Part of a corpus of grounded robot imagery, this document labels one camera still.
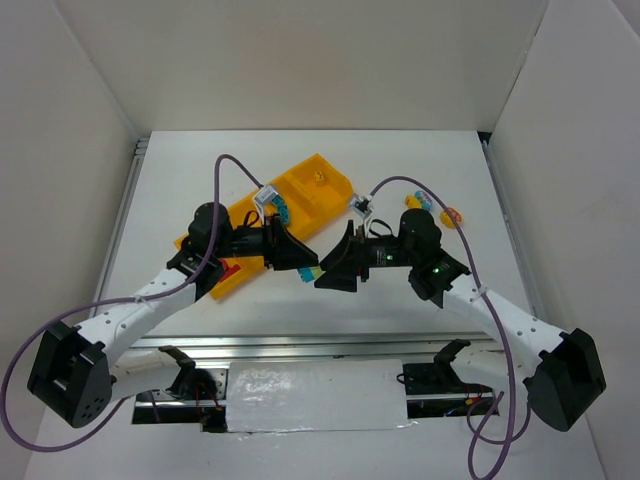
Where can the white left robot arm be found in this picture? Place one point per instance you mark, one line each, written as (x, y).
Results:
(80, 369)

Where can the cyan lego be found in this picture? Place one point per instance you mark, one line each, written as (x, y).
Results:
(306, 275)

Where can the blue patterned oval lego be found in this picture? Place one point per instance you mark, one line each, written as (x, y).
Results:
(424, 200)

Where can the yellow orange oval lego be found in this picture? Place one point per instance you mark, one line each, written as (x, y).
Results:
(450, 218)

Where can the long red lego brick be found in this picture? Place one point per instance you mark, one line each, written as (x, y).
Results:
(231, 268)

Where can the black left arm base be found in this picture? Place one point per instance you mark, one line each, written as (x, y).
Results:
(195, 395)

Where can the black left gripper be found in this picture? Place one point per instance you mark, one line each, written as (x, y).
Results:
(273, 242)

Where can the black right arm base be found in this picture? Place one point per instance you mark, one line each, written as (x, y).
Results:
(434, 390)

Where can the lime green rounded lego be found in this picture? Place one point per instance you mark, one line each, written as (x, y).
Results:
(317, 272)

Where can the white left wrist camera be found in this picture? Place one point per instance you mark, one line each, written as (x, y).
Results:
(264, 196)

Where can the yellow four-compartment bin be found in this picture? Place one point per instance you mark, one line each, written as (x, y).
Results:
(209, 234)

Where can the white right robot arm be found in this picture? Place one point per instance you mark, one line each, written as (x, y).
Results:
(559, 372)

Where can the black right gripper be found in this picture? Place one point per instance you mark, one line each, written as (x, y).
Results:
(360, 255)

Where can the cyan lego brick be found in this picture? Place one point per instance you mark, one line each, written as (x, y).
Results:
(282, 209)

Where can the white foam panel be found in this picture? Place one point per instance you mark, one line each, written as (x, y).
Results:
(338, 395)

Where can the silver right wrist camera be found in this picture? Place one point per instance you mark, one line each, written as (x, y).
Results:
(361, 205)

